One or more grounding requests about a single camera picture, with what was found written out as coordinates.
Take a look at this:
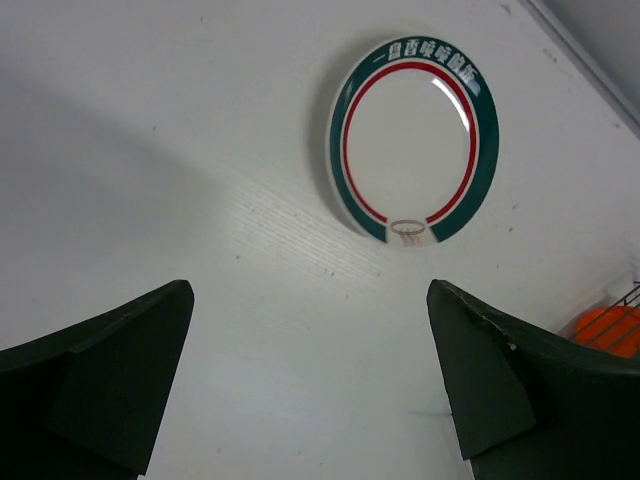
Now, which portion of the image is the wire dish rack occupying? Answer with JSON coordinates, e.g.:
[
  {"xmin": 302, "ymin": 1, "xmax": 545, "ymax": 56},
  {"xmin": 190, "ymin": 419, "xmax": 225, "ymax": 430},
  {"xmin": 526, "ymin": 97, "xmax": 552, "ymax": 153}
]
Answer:
[{"xmin": 568, "ymin": 253, "xmax": 639, "ymax": 359}]

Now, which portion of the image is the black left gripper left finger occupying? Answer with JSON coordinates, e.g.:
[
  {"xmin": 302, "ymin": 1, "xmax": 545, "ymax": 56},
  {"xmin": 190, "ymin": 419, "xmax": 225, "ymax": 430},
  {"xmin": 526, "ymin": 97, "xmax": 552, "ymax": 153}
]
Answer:
[{"xmin": 1, "ymin": 280, "xmax": 194, "ymax": 479}]

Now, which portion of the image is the orange plate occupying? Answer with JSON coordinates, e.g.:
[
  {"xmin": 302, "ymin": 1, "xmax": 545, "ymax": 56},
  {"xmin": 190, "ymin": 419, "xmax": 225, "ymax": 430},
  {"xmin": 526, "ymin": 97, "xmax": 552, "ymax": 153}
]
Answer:
[{"xmin": 560, "ymin": 305, "xmax": 639, "ymax": 359}]

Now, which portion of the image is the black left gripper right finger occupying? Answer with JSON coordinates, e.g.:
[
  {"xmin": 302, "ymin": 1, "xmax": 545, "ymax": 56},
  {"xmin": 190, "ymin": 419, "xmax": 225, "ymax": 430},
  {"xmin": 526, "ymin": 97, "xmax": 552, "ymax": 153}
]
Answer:
[{"xmin": 426, "ymin": 280, "xmax": 639, "ymax": 479}]

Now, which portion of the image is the white green-rimmed plate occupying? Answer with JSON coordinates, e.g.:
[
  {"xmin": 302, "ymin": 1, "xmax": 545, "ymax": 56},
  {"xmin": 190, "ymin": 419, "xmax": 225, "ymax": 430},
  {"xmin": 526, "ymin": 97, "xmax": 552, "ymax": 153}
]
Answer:
[{"xmin": 325, "ymin": 34, "xmax": 500, "ymax": 248}]

